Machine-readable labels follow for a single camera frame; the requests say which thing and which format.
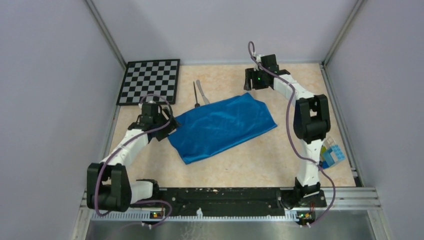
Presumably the blue cloth napkin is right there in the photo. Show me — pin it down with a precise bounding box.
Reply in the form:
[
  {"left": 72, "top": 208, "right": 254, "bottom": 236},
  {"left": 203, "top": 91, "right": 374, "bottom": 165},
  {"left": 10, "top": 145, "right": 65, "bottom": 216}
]
[{"left": 168, "top": 92, "right": 277, "bottom": 165}]

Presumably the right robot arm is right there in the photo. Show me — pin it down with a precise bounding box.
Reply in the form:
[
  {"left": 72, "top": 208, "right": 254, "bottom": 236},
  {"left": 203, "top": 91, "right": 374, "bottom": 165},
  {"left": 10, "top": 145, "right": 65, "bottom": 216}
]
[{"left": 243, "top": 53, "right": 331, "bottom": 206}]

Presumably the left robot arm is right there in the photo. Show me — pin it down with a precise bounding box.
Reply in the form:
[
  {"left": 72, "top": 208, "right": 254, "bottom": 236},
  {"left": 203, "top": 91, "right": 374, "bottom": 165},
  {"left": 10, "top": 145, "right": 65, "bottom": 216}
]
[{"left": 86, "top": 101, "right": 180, "bottom": 216}]

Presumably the dark metal fork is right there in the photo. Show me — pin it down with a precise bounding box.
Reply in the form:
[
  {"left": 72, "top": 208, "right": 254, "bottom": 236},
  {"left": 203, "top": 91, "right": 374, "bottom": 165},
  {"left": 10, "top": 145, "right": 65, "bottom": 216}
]
[{"left": 192, "top": 81, "right": 200, "bottom": 108}]

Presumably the black white checkerboard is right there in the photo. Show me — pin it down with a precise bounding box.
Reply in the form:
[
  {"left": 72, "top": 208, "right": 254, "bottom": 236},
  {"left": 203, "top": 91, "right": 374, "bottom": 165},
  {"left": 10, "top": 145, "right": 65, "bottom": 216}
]
[{"left": 116, "top": 59, "right": 180, "bottom": 106}]

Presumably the silver table knife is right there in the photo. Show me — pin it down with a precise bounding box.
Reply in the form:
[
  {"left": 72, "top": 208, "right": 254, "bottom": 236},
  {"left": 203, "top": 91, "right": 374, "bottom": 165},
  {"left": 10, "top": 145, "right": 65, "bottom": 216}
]
[{"left": 195, "top": 79, "right": 210, "bottom": 105}]

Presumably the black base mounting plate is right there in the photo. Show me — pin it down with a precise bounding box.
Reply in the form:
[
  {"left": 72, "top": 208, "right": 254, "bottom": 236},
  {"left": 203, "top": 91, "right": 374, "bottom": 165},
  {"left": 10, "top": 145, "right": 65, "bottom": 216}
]
[{"left": 129, "top": 187, "right": 327, "bottom": 218}]

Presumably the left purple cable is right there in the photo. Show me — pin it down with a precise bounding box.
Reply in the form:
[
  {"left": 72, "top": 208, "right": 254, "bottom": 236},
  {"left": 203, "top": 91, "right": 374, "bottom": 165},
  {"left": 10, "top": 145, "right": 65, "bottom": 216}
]
[{"left": 94, "top": 94, "right": 174, "bottom": 228}]

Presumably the purple cable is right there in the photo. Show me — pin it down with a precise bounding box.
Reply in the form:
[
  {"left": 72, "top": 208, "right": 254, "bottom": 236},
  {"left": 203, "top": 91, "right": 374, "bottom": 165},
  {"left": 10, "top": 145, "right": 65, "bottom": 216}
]
[
  {"left": 94, "top": 94, "right": 174, "bottom": 228},
  {"left": 247, "top": 41, "right": 337, "bottom": 228}
]

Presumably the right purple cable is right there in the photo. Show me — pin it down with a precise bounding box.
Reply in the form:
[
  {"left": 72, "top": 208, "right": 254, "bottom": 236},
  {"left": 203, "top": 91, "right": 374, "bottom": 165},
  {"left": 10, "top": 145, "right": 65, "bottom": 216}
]
[{"left": 247, "top": 41, "right": 337, "bottom": 228}]

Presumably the white toothed cable rail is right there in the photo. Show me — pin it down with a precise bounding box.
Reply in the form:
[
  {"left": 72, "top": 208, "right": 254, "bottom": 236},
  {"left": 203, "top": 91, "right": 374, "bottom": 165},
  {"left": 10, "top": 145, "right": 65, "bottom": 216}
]
[{"left": 90, "top": 210, "right": 299, "bottom": 222}]

